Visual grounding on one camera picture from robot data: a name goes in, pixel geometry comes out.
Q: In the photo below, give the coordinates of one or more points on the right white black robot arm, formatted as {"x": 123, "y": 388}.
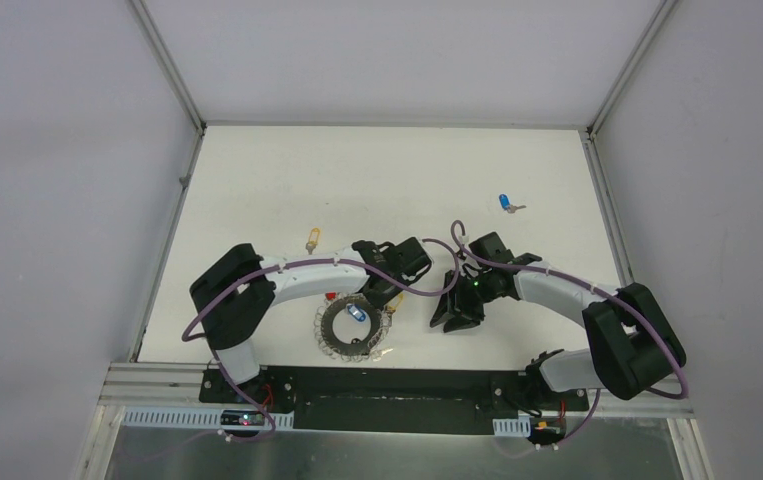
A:
{"x": 632, "y": 348}

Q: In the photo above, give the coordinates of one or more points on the aluminium frame rail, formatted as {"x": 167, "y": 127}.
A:
{"x": 152, "y": 384}

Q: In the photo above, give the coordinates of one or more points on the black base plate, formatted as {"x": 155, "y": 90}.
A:
{"x": 462, "y": 402}

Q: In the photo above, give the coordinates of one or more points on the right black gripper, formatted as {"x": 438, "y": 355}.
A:
{"x": 447, "y": 305}

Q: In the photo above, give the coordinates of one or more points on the metal disc with keyrings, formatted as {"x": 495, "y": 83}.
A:
{"x": 340, "y": 337}

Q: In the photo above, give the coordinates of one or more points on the yellow tag key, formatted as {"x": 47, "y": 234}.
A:
{"x": 312, "y": 240}

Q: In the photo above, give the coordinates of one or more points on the blue capped key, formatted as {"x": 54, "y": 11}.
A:
{"x": 507, "y": 206}

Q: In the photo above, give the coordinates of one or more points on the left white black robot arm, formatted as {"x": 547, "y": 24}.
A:
{"x": 234, "y": 295}

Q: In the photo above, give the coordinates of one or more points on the blue key tag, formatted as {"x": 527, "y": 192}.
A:
{"x": 356, "y": 312}

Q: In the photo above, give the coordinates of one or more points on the left white cable duct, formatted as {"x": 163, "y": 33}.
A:
{"x": 189, "y": 417}

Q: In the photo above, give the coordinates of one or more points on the white cable duct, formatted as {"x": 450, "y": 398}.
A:
{"x": 517, "y": 427}
{"x": 189, "y": 417}

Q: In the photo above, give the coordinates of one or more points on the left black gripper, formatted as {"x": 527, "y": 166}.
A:
{"x": 373, "y": 291}

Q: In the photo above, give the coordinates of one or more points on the right white cable duct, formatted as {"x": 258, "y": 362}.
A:
{"x": 517, "y": 427}

